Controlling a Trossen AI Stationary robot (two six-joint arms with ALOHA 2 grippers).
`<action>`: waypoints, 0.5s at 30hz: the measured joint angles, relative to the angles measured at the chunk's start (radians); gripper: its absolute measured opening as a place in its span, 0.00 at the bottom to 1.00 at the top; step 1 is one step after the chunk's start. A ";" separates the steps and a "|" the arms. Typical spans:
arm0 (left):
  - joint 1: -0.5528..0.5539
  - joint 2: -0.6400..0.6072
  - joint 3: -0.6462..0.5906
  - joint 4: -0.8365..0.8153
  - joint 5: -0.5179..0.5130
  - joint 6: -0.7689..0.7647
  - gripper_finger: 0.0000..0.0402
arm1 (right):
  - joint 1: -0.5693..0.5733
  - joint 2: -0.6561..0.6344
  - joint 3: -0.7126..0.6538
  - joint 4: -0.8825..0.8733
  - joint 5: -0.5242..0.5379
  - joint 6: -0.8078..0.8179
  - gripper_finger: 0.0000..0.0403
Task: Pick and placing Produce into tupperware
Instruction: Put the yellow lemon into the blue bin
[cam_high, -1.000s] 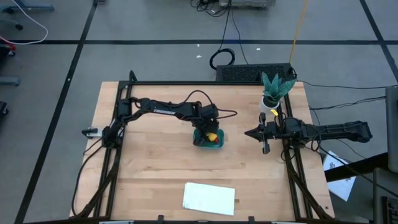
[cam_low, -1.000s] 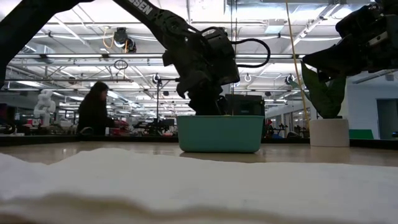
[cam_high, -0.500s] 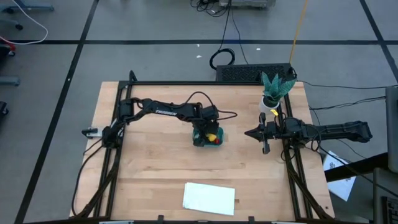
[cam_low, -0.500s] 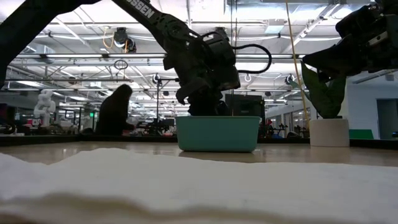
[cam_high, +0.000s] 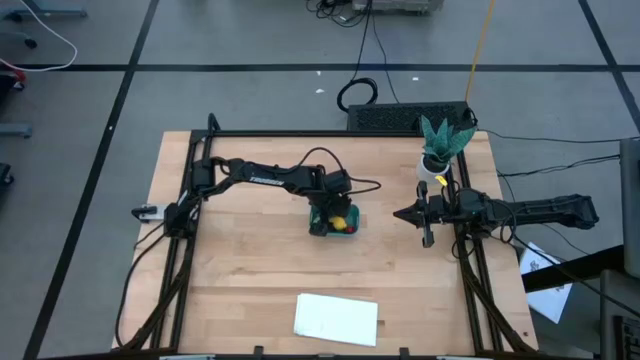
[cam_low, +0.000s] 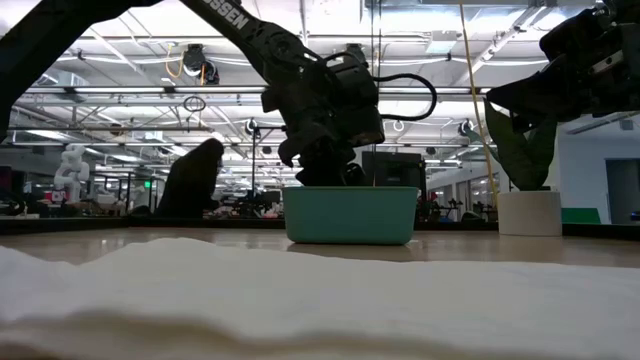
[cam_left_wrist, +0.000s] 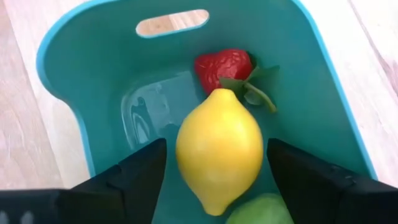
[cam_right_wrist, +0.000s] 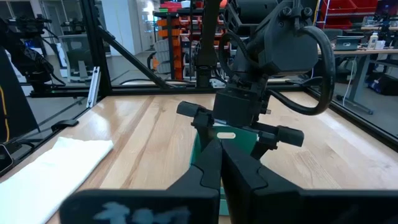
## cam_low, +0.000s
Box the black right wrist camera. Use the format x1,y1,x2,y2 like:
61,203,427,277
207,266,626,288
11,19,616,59
538,2,621,64

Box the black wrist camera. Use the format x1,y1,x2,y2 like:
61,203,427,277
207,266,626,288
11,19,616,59
538,2,621,64
327,47,387,148

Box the person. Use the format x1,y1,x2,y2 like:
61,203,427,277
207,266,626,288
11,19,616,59
153,137,226,220

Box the black monitor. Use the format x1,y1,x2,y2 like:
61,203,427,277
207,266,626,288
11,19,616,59
361,150,427,189

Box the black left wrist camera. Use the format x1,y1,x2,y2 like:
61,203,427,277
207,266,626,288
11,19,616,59
327,47,387,148

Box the black camera stand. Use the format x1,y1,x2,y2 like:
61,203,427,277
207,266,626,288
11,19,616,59
243,117,287,202

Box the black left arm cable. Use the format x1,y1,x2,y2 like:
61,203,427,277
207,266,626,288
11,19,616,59
324,49,439,123

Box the black ceiling device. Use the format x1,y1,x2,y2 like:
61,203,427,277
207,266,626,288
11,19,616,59
180,43,222,87

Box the yellow cable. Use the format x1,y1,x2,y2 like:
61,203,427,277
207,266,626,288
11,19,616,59
458,0,501,209

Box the green snake plant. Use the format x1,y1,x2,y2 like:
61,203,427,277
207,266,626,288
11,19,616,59
462,97,560,193

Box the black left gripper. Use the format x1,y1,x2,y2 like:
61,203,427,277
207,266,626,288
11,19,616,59
259,49,368,188

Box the green board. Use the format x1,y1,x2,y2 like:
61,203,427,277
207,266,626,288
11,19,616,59
560,206,602,226

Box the white plant pot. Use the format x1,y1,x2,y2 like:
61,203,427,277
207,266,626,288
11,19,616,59
496,190,563,238

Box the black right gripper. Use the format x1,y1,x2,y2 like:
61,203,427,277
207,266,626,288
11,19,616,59
486,24,640,126

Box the white robot figure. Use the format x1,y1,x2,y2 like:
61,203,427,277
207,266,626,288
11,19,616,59
52,143,92,205

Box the teal plastic container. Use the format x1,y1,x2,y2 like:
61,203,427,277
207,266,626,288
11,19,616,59
281,185,421,247

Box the white folded cloth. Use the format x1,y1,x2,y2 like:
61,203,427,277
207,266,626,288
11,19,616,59
0,236,640,360

